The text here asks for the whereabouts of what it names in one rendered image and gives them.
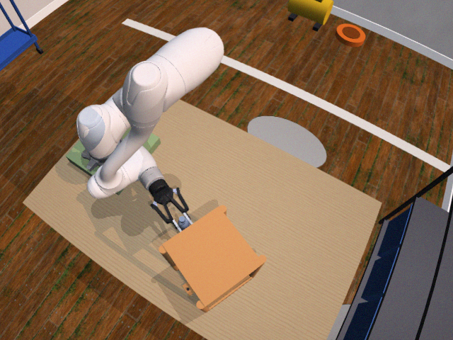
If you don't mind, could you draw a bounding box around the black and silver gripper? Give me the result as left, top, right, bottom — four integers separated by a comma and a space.
149, 179, 193, 232

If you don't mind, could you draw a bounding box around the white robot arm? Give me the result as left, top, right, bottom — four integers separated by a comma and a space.
76, 28, 224, 199

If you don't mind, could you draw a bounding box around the blue-grey bottle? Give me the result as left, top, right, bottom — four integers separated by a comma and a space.
178, 216, 190, 231

